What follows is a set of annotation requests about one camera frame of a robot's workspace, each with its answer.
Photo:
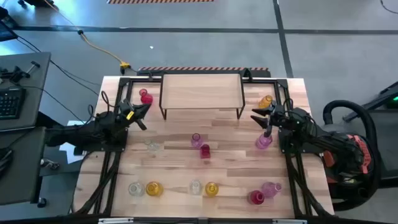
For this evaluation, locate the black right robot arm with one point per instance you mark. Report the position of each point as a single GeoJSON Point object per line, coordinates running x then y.
{"type": "Point", "coordinates": [329, 140]}

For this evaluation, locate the red short glass bottle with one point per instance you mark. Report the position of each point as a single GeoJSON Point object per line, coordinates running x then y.
{"type": "Point", "coordinates": [257, 197]}

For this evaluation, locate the white paper sheet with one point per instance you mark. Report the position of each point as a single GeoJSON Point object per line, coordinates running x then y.
{"type": "Point", "coordinates": [70, 155]}

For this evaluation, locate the small silver tool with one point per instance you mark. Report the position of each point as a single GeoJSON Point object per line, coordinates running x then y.
{"type": "Point", "coordinates": [49, 164]}

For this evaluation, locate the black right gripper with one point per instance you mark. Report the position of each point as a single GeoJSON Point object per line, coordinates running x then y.
{"type": "Point", "coordinates": [281, 115]}

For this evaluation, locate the black monitor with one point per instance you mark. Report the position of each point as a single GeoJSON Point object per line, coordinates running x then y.
{"type": "Point", "coordinates": [6, 31]}

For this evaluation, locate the silver table edge bracket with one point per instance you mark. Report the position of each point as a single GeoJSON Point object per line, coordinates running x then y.
{"type": "Point", "coordinates": [115, 221]}
{"type": "Point", "coordinates": [289, 221]}

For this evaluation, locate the yellow textured glass bottle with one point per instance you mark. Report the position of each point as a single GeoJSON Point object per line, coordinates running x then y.
{"type": "Point", "coordinates": [154, 189]}

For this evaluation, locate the black and red vacuum cleaner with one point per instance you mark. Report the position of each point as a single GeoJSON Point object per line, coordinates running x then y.
{"type": "Point", "coordinates": [345, 104]}

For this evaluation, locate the clear tall-necked glass vase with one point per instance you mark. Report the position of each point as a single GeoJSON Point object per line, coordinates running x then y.
{"type": "Point", "coordinates": [152, 147]}

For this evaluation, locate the purple ribbed glass bottle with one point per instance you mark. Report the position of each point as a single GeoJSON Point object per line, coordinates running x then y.
{"type": "Point", "coordinates": [262, 142]}
{"type": "Point", "coordinates": [270, 189]}

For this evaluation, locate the wooden shelf black metal frame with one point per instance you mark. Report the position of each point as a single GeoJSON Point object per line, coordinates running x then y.
{"type": "Point", "coordinates": [202, 91]}

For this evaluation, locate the pink faceted glass vase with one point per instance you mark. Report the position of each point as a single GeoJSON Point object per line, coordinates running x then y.
{"type": "Point", "coordinates": [196, 141]}

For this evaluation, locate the red cone glass vase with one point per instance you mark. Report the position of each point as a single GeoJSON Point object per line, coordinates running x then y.
{"type": "Point", "coordinates": [146, 99]}

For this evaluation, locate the dark grey desk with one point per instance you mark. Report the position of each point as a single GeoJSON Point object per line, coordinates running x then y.
{"type": "Point", "coordinates": [18, 174]}

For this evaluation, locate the hazard-striped floor strip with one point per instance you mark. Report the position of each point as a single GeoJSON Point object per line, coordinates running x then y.
{"type": "Point", "coordinates": [202, 68]}

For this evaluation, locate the black clamp tool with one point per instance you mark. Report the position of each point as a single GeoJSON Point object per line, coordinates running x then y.
{"type": "Point", "coordinates": [17, 74]}

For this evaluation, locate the amber glass vase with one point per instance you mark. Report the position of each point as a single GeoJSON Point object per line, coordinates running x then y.
{"type": "Point", "coordinates": [265, 102]}

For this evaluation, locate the clear embossed glass bottle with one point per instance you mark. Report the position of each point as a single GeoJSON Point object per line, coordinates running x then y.
{"type": "Point", "coordinates": [195, 187]}

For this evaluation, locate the black metal table frame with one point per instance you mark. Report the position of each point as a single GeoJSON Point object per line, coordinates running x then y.
{"type": "Point", "coordinates": [281, 83]}

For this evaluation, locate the black machine with green light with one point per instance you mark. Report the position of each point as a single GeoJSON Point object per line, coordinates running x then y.
{"type": "Point", "coordinates": [385, 96]}

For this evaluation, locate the black keyboard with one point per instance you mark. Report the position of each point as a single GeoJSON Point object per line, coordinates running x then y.
{"type": "Point", "coordinates": [11, 104]}

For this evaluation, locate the yellow ribbed glass jar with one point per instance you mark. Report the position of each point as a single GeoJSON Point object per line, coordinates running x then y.
{"type": "Point", "coordinates": [211, 189]}

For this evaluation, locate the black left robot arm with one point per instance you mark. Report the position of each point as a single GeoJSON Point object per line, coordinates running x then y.
{"type": "Point", "coordinates": [93, 130]}

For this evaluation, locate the clear round glass vase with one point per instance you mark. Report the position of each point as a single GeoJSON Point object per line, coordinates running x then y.
{"type": "Point", "coordinates": [136, 189]}

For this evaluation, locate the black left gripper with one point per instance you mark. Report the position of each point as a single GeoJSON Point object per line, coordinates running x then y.
{"type": "Point", "coordinates": [126, 113]}

